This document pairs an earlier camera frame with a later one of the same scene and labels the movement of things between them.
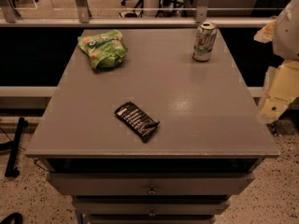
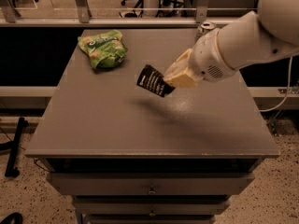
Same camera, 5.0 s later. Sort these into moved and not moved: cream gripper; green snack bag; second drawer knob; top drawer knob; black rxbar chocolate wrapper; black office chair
Moved: black rxbar chocolate wrapper; cream gripper
Not moved: green snack bag; second drawer knob; black office chair; top drawer knob
